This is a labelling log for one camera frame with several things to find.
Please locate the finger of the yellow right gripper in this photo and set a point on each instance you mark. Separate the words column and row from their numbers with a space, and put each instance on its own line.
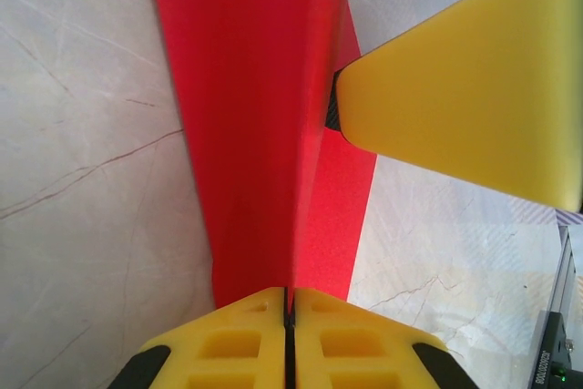
column 455, row 97

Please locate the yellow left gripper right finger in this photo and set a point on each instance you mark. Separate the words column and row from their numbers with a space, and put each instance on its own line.
column 364, row 352

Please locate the red paper sheet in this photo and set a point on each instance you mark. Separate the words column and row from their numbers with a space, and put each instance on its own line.
column 246, row 134

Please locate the aluminium mounting rail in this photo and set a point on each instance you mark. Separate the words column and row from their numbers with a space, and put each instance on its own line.
column 571, row 270

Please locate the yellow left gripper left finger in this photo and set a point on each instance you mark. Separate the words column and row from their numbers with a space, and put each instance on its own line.
column 218, row 352

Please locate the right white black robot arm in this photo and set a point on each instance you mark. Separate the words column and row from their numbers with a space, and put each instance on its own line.
column 553, row 377

